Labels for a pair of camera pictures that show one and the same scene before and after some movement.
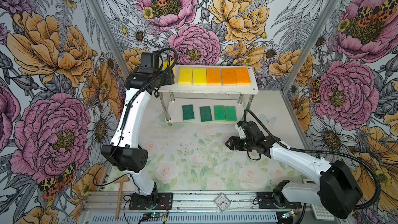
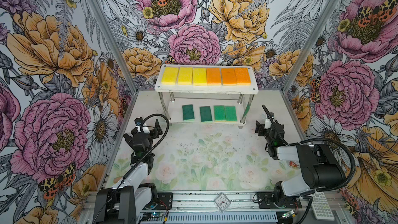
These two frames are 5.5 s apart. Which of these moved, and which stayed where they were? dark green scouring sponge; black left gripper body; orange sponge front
Moved: black left gripper body
Stayed: orange sponge front; dark green scouring sponge
